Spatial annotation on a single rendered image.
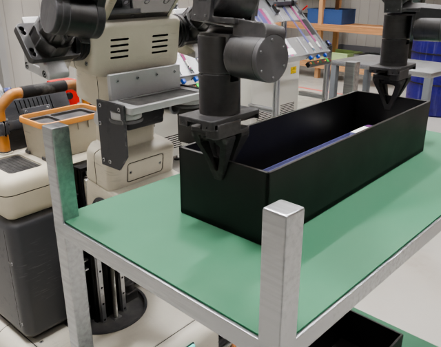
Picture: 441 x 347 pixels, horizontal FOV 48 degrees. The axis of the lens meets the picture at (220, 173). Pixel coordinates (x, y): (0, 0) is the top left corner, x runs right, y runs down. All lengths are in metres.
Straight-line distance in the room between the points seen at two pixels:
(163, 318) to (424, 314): 1.14
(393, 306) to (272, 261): 1.86
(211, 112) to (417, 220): 0.37
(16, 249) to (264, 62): 1.06
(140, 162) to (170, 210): 0.50
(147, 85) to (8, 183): 0.46
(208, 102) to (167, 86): 0.63
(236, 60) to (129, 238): 0.30
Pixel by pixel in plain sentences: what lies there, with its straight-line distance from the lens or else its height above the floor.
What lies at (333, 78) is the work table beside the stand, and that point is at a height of 0.68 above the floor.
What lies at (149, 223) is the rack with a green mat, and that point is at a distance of 0.78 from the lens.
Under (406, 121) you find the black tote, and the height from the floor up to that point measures 1.04.
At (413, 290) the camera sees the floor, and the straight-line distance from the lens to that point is 2.47.
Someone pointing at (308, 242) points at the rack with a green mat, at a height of 0.95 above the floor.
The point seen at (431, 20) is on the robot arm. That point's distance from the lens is 1.12.
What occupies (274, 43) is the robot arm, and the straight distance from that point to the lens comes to 0.62.
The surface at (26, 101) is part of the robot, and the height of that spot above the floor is 0.94.
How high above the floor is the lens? 1.30
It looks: 21 degrees down
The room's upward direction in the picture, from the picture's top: straight up
